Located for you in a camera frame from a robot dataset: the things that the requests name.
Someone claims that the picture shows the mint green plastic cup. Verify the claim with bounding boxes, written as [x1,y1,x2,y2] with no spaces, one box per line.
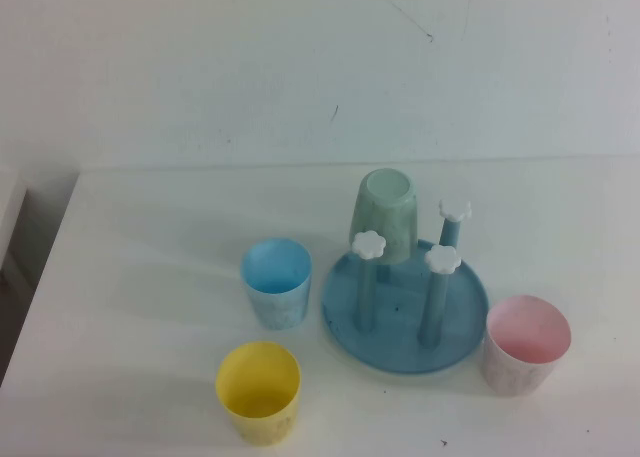
[348,170,420,266]

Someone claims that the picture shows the pink plastic cup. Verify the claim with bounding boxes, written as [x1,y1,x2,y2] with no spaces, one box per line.
[481,294,572,398]

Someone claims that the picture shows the yellow plastic cup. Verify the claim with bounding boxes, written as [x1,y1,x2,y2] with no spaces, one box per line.
[214,340,303,447]

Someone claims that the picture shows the blue cup stand white caps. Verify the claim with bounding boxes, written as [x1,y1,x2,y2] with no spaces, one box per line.
[319,199,490,376]

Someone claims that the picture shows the light blue plastic cup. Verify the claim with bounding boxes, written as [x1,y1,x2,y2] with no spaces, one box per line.
[240,236,314,331]

